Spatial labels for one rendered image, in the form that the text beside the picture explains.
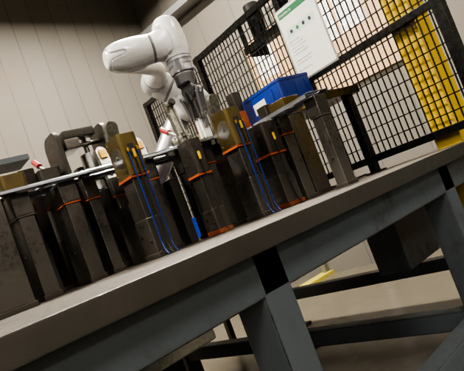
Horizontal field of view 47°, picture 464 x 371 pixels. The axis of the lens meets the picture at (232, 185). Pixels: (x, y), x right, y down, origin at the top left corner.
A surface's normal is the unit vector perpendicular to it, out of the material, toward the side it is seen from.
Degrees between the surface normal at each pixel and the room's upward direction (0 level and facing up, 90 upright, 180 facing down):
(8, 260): 90
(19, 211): 90
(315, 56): 90
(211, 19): 90
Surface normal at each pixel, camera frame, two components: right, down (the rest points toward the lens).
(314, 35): -0.76, 0.25
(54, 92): 0.67, -0.29
